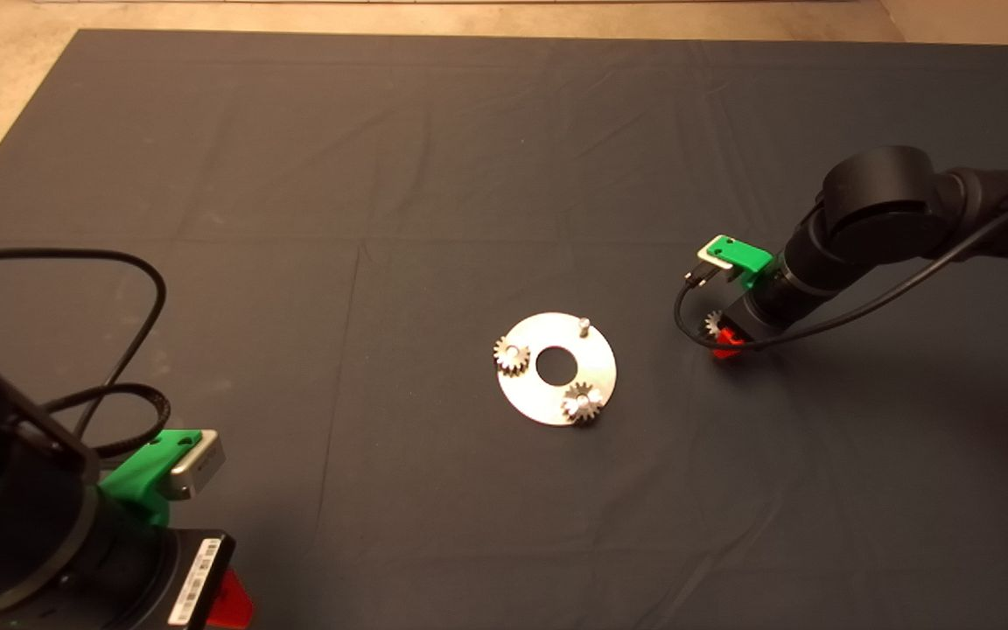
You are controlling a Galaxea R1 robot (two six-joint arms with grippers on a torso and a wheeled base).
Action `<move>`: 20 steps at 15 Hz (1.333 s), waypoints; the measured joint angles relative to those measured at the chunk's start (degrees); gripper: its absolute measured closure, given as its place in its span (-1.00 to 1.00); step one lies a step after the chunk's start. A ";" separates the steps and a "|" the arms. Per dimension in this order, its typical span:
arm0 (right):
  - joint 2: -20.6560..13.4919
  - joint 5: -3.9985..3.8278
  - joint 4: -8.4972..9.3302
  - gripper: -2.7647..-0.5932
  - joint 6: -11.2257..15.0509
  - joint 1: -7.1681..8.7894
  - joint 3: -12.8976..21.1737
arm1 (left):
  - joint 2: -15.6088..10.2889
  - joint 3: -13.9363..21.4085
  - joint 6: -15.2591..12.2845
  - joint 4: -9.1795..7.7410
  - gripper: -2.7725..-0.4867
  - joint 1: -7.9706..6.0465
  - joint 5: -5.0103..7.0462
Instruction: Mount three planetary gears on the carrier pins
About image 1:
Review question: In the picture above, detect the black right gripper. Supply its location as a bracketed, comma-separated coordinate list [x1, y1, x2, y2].
[711, 293, 789, 360]

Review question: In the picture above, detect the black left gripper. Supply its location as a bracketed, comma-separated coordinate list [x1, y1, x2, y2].
[132, 529, 254, 630]

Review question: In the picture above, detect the round metal carrier plate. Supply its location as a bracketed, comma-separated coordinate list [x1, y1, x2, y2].
[495, 312, 618, 427]

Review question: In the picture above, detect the dark grey table cloth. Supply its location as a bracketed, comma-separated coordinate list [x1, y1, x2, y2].
[0, 31, 1008, 630]

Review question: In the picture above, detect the thin black camera cable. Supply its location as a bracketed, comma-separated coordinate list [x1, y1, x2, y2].
[673, 184, 1008, 377]
[0, 249, 167, 438]

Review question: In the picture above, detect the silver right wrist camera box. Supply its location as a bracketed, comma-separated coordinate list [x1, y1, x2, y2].
[695, 245, 746, 283]

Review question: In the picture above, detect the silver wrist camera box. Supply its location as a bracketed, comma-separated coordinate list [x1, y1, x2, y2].
[170, 430, 227, 501]
[695, 245, 746, 283]

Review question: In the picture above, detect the green right camera mount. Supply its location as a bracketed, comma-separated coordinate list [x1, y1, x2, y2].
[705, 236, 774, 283]

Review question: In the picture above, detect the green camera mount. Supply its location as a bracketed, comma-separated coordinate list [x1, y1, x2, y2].
[705, 236, 774, 283]
[100, 429, 203, 526]

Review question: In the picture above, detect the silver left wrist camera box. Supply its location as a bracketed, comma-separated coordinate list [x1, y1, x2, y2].
[170, 430, 227, 501]

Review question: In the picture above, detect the green left camera mount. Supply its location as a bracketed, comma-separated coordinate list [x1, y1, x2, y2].
[100, 429, 203, 526]

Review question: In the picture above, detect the black braided cable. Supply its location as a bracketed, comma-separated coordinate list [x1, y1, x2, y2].
[45, 383, 172, 459]

